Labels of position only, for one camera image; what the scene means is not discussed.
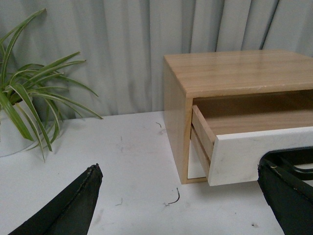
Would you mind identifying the black drawer handle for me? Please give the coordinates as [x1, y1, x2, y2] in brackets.
[261, 146, 313, 181]

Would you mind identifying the grey curtain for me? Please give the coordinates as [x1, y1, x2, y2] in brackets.
[0, 0, 313, 116]

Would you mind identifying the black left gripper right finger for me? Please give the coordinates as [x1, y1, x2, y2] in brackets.
[258, 160, 313, 235]

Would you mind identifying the white plant pot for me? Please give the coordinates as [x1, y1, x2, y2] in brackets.
[0, 101, 34, 157]

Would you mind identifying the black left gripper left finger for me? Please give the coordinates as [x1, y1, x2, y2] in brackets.
[10, 164, 103, 235]

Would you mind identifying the lower white drawer front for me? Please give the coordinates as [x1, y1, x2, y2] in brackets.
[188, 141, 205, 179]

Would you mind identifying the white front wooden drawer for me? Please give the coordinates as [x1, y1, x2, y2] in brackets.
[189, 105, 313, 186]

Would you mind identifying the green spider plant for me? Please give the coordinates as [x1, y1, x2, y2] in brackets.
[0, 9, 100, 153]

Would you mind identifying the wooden drawer cabinet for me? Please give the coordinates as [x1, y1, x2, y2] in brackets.
[163, 50, 313, 184]

